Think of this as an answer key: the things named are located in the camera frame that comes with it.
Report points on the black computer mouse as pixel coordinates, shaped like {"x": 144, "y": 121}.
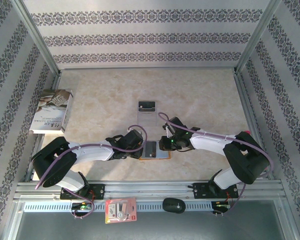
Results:
{"x": 173, "y": 205}

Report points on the clear acrylic card stand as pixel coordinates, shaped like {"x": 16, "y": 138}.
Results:
{"x": 147, "y": 118}

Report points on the aluminium frame post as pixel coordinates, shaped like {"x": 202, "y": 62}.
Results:
{"x": 257, "y": 37}
{"x": 37, "y": 37}

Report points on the aluminium side frame rail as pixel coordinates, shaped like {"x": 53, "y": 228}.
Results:
{"x": 55, "y": 82}
{"x": 247, "y": 105}

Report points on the packaged usb flash drive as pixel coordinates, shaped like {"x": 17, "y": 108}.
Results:
{"x": 120, "y": 210}

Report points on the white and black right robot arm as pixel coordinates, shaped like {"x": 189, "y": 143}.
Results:
{"x": 210, "y": 142}

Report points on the white paperback book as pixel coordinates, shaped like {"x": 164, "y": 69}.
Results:
{"x": 50, "y": 112}

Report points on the orange leather card holder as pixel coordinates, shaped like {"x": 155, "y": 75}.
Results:
{"x": 165, "y": 155}

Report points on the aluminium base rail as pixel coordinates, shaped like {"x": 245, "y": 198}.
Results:
{"x": 150, "y": 188}

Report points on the grey metal shelf panel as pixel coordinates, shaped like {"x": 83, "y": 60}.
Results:
{"x": 165, "y": 227}

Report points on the aluminium rear frame rail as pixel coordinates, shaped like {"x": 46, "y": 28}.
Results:
{"x": 147, "y": 68}

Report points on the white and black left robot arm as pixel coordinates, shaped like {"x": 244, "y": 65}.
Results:
{"x": 90, "y": 151}

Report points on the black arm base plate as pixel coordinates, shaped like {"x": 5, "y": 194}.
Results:
{"x": 200, "y": 191}
{"x": 100, "y": 191}

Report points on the small green circuit board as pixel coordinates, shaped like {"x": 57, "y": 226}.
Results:
{"x": 221, "y": 205}
{"x": 82, "y": 206}

